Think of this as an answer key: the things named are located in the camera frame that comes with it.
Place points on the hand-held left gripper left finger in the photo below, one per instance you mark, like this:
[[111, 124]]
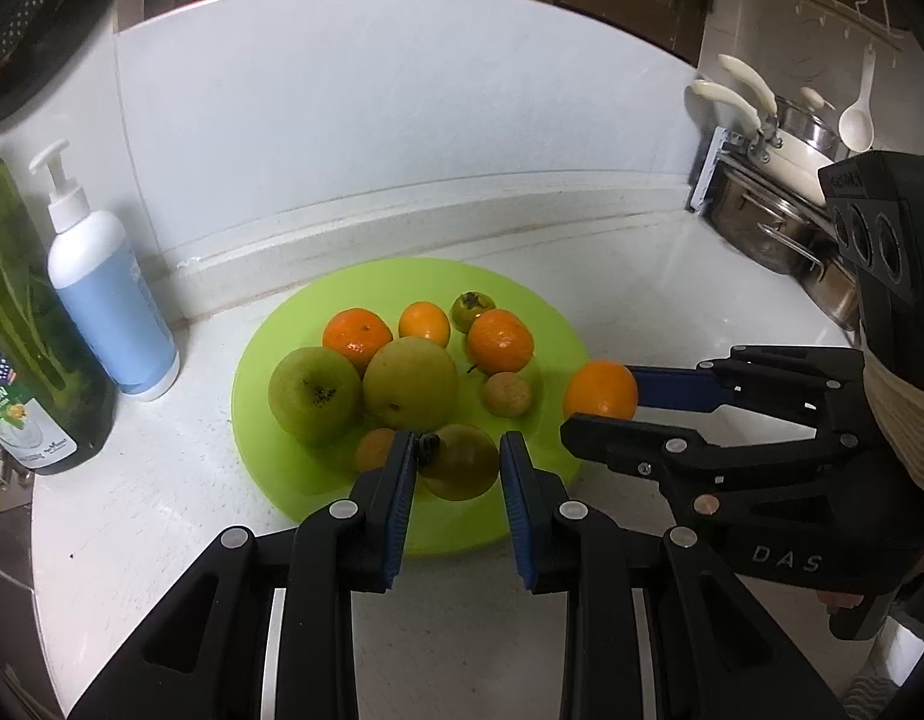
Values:
[[398, 525]]

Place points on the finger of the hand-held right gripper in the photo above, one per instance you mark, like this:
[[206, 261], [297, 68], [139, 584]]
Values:
[[619, 442], [672, 388]]

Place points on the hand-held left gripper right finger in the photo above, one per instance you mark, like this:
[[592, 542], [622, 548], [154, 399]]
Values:
[[518, 517]]

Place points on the oval orange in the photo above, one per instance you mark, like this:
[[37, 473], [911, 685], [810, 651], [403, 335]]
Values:
[[601, 390]]

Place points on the green tomato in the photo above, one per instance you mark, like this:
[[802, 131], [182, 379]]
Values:
[[462, 465], [472, 309]]

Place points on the tan longan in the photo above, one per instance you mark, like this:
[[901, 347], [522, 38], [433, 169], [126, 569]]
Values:
[[508, 394], [372, 451]]

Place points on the yellow pear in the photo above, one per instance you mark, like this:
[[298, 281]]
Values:
[[411, 394]]

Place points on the lime green plate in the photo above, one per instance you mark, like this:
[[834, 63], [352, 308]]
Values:
[[282, 457]]

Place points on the green apple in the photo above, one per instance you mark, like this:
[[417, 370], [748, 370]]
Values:
[[314, 394]]

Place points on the mandarin with stem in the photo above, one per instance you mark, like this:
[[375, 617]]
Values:
[[499, 341]]

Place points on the large round orange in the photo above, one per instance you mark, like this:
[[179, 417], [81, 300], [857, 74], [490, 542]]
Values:
[[357, 334]]

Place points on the small orange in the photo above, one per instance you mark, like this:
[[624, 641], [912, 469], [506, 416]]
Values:
[[424, 320]]

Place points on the person's right hand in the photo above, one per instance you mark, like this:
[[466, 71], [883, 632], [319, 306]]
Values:
[[841, 600]]

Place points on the small steel pot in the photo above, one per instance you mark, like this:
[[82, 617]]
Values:
[[833, 292]]

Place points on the white ladle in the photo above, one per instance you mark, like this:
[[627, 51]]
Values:
[[856, 124]]

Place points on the cream frying pan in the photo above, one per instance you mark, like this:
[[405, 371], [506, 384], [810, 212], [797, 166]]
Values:
[[796, 165]]

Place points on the large steel pot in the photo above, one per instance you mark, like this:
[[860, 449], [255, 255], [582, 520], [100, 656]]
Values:
[[762, 217]]

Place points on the striped cloth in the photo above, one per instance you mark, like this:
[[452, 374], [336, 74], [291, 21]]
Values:
[[867, 697]]

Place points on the blue pump bottle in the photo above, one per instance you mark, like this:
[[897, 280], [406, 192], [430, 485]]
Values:
[[106, 300]]

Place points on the green dish soap bottle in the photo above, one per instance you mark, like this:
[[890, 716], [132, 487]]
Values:
[[34, 360]]

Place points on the dark perforated panel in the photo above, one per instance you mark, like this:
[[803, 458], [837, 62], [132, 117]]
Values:
[[34, 22]]

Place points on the wall hook rack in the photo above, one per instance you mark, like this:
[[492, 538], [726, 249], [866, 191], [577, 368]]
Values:
[[844, 0]]

